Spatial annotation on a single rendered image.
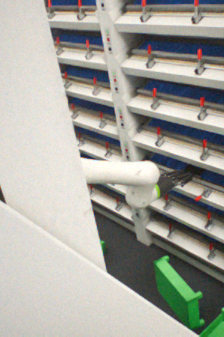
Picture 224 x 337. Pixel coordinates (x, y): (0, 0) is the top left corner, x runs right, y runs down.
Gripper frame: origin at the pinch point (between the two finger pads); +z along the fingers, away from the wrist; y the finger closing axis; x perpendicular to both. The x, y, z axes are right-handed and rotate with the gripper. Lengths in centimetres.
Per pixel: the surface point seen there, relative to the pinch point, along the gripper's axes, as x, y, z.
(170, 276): 44, -8, -23
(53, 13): -70, 85, -12
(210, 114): -31.7, -13.7, -5.4
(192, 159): -10.2, -5.9, -6.8
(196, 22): -68, -12, -14
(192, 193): 8.7, -4.7, -4.1
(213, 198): 7.9, -15.5, -2.9
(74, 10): -71, 70, -9
